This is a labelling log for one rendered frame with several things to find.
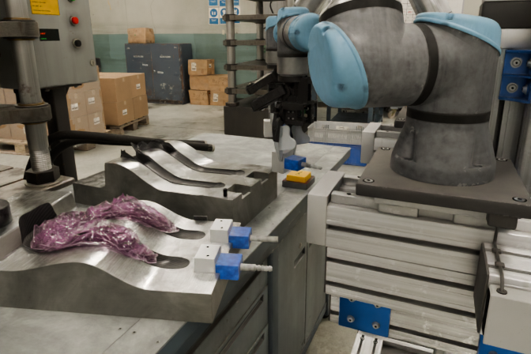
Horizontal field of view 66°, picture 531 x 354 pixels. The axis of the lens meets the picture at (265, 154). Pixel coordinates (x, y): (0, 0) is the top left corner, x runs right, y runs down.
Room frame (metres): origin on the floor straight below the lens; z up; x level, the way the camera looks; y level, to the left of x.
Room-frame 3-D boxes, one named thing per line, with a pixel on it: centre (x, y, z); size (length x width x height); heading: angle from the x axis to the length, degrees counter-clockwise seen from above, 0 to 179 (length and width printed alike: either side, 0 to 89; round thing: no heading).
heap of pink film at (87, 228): (0.72, 0.31, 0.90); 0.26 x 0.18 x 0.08; 83
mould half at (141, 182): (1.08, 0.25, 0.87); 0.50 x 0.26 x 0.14; 66
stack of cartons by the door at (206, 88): (7.82, 1.00, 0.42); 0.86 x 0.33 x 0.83; 71
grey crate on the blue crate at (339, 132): (4.14, -0.77, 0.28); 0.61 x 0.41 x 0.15; 71
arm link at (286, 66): (1.01, -0.07, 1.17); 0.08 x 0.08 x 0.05
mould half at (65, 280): (0.72, 0.32, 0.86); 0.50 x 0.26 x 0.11; 83
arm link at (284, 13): (1.00, -0.07, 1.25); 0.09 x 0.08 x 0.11; 11
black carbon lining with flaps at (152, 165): (1.06, 0.24, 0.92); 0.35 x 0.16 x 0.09; 66
